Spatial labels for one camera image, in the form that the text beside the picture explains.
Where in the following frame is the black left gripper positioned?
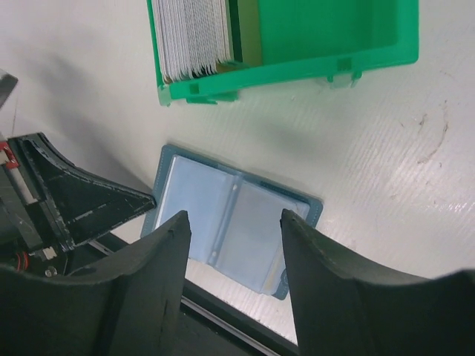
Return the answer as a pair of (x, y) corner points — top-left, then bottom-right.
(0, 68), (157, 277)

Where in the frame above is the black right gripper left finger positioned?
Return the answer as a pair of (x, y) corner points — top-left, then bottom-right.
(1, 211), (191, 355)

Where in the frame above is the stack of white cards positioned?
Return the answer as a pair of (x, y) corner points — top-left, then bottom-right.
(151, 0), (235, 85)

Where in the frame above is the blue leather card holder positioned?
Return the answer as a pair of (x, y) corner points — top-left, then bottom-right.
(141, 144), (324, 300)

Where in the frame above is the green plastic bin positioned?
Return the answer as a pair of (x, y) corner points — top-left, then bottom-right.
(147, 0), (419, 106)

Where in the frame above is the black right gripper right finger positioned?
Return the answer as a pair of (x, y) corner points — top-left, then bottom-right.
(281, 210), (474, 355)

